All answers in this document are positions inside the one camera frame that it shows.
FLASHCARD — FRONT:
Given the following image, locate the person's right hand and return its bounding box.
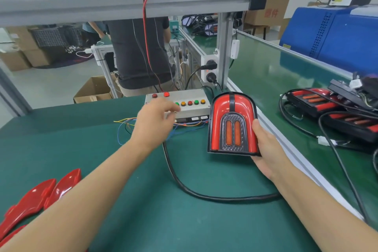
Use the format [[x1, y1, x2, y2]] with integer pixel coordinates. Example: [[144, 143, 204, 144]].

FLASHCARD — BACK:
[[251, 119, 294, 182]]

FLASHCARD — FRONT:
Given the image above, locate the person's left hand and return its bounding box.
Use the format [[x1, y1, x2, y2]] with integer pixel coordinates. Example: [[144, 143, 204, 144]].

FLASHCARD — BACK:
[[129, 96, 182, 154]]

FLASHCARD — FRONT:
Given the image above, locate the coloured wire harness with connector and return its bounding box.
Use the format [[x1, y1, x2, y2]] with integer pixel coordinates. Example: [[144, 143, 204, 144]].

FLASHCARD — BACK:
[[113, 116, 209, 146]]

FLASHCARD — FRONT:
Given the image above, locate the person's right forearm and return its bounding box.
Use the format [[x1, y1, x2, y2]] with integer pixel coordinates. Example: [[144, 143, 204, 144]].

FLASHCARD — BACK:
[[272, 163, 378, 252]]

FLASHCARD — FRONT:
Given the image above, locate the person's left forearm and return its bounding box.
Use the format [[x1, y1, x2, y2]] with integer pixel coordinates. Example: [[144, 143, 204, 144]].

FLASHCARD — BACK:
[[0, 139, 160, 252]]

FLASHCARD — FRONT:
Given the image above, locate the beige test button box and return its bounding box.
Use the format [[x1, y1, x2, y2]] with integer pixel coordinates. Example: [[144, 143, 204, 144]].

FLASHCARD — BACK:
[[145, 88, 211, 124]]

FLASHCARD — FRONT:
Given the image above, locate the low open cardboard carton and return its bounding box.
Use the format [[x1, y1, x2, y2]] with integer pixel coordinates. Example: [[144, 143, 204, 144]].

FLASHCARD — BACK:
[[73, 76, 118, 104]]

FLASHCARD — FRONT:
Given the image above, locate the white power strip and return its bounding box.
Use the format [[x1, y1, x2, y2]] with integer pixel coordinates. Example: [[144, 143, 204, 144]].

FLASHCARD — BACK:
[[201, 54, 221, 87]]

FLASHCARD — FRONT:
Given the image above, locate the white metal stand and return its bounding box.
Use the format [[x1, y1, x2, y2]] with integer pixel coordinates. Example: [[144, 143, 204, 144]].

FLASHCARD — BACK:
[[90, 44, 119, 97]]

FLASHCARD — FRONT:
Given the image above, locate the black mesh basket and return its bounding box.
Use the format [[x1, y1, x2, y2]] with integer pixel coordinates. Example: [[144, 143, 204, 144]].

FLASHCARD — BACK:
[[28, 26, 89, 49]]

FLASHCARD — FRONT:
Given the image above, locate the blue plastic crate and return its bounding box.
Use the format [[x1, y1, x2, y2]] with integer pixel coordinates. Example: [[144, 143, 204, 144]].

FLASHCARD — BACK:
[[279, 6, 378, 75]]

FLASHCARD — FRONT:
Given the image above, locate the large cardboard box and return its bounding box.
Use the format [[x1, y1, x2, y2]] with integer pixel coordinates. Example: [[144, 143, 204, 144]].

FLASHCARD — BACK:
[[7, 27, 57, 68]]

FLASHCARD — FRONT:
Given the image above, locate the pile of red lens covers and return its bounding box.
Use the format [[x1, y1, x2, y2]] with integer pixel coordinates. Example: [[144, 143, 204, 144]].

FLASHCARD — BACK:
[[0, 168, 83, 245]]

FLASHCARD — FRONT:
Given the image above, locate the small cardboard box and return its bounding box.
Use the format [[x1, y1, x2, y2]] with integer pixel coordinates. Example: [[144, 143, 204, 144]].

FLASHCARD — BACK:
[[0, 51, 30, 72]]

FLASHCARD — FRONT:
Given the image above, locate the red power cable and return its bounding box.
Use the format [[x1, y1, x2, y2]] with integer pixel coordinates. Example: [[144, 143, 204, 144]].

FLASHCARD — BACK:
[[142, 0, 163, 90]]

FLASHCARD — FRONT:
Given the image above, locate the white switch box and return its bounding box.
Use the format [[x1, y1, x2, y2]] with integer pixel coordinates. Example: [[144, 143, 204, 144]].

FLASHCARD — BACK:
[[230, 39, 241, 59]]

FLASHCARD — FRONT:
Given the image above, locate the aluminium workstation frame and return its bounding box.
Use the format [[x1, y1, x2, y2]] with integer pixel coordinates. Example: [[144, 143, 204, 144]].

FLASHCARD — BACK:
[[0, 0, 269, 117]]

